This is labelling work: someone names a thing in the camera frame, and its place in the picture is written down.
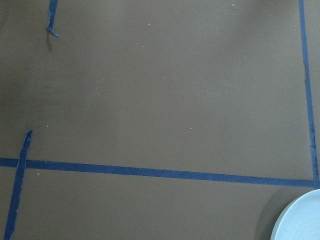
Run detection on white plate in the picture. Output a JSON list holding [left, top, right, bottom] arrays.
[[270, 189, 320, 240]]

